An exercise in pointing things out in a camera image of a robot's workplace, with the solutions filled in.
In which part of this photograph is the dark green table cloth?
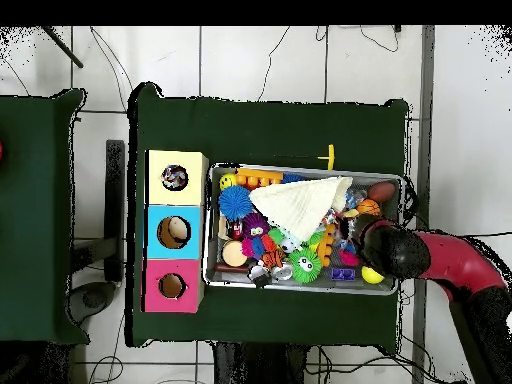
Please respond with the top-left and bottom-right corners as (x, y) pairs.
(0, 87), (90, 346)
(127, 81), (411, 355)

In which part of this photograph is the dark rounded stand base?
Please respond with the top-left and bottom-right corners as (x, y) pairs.
(67, 280), (121, 326)

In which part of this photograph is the wooden box with three holes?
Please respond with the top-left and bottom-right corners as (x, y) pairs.
(141, 149), (210, 314)

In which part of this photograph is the polka dot cloth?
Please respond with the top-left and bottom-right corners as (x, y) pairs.
(161, 164), (189, 190)

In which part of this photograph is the large blue spiky ball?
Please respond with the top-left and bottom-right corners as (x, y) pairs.
(217, 184), (254, 221)

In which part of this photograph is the orange toy building brick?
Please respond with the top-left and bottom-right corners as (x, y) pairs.
(234, 167), (284, 189)

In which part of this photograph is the green spiky ball with eyes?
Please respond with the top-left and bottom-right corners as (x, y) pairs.
(288, 248), (323, 285)

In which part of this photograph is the black panel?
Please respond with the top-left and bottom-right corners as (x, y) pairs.
(104, 138), (128, 283)

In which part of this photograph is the thin black cable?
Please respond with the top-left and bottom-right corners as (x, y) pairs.
(257, 25), (292, 102)

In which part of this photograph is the yellow smiley face ball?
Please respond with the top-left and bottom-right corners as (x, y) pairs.
(218, 172), (238, 192)

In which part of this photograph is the yellow T-handle hex key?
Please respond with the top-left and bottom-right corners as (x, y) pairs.
(273, 143), (336, 171)

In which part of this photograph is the black rod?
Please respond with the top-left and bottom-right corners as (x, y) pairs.
(39, 25), (85, 69)

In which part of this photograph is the orange toy basketball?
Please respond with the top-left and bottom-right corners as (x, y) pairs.
(356, 198), (381, 218)

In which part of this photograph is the purple spiky ball with eyes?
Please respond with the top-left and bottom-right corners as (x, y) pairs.
(242, 212), (271, 240)

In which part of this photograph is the cream waffle cloth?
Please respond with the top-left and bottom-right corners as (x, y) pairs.
(248, 175), (354, 244)

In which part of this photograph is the shallow silver mesh bin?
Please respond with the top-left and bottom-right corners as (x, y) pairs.
(202, 162), (404, 296)

